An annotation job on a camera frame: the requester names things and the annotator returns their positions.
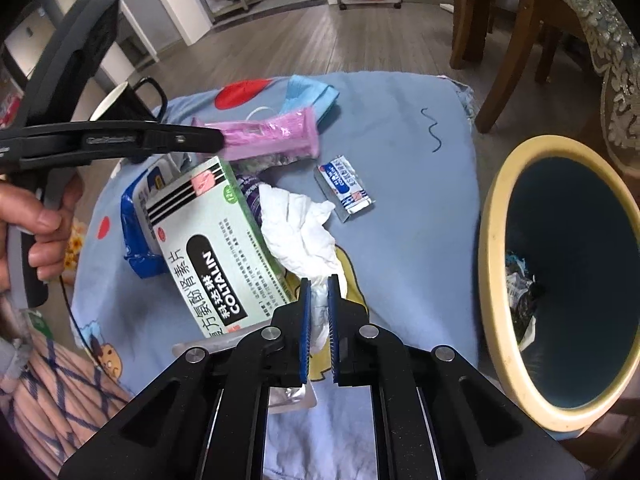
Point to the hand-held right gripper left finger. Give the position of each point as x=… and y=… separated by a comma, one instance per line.
x=305, y=330

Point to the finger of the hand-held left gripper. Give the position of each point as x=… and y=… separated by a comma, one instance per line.
x=115, y=156
x=200, y=140

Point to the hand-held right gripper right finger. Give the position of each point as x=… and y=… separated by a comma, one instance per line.
x=334, y=330

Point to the silver blister pack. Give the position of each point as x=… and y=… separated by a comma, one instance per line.
x=292, y=400

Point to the purple spray bottle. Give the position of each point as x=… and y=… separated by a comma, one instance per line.
x=250, y=195

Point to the pink packet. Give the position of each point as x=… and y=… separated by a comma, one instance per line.
x=280, y=132

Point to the blue wet wipes packet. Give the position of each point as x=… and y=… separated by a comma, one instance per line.
x=140, y=240

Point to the white tissue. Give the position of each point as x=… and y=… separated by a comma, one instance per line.
x=300, y=230

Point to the green white medicine box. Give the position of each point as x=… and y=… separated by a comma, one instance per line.
x=220, y=250

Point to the blue face mask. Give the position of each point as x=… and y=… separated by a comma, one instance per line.
x=310, y=92

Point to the blue white sachet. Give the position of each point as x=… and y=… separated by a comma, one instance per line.
x=345, y=185

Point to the yellow rimmed bin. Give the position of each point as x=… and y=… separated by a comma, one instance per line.
x=492, y=270

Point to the clear plastic bag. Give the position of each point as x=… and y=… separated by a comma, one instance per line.
x=517, y=280

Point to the black plastic bag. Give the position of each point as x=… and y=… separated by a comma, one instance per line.
x=527, y=310

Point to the person's left hand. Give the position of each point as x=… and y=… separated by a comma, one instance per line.
x=45, y=220

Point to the black mug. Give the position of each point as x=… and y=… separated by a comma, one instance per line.
x=137, y=105

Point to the blue cartoon printed blanket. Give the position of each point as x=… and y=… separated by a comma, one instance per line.
x=400, y=185

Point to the person's left leg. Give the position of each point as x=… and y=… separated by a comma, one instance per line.
x=60, y=400

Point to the dark wooden chair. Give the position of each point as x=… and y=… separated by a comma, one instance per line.
x=520, y=35

